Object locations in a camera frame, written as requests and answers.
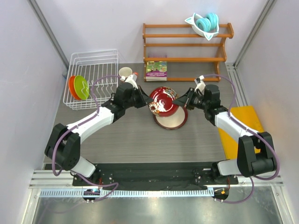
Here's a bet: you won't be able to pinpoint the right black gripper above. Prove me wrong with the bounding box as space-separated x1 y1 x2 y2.
173 88 209 111

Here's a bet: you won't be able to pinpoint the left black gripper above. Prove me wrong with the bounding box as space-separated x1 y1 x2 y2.
124 86 153 110

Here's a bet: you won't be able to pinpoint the red floral small plate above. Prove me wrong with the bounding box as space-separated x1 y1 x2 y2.
148 86 178 117

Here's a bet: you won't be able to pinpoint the large red cream plate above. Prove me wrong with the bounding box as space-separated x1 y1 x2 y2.
153 107 188 130

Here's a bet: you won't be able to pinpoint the green plate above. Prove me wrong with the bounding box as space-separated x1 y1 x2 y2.
74 76 89 100

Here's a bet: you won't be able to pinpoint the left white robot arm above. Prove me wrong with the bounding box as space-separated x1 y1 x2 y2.
45 83 153 186

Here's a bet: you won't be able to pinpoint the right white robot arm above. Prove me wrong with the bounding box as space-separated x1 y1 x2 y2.
173 84 280 184

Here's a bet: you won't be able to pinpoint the wooden shelf rack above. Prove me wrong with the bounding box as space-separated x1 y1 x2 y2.
142 23 234 82

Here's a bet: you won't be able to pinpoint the colourful book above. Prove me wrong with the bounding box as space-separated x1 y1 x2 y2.
145 61 167 82

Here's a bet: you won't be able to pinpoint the orange mug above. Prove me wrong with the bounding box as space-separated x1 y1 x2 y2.
118 67 138 77

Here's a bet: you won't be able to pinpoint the yellow board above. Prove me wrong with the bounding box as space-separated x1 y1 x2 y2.
218 105 264 159

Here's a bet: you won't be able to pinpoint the orange plate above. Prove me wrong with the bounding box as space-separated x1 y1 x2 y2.
68 76 80 100

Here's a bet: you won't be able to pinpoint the white cat ear bowl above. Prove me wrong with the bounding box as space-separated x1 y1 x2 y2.
185 13 220 41

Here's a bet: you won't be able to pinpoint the teal headphones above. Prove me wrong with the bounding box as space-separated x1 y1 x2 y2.
195 13 219 32

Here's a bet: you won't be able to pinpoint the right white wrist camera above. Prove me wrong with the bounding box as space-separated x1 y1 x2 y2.
194 75 206 93

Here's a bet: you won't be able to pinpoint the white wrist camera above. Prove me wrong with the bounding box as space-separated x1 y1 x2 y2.
194 75 206 93
121 73 138 89

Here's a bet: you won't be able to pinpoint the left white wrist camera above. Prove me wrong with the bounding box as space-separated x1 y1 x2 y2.
121 73 138 89

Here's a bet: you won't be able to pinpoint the white wire dish rack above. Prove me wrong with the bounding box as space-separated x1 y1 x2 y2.
63 49 119 110

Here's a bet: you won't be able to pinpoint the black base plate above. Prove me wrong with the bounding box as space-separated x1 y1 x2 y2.
72 161 240 192

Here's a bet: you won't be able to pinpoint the perforated metal rail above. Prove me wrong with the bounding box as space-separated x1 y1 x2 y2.
40 188 214 198

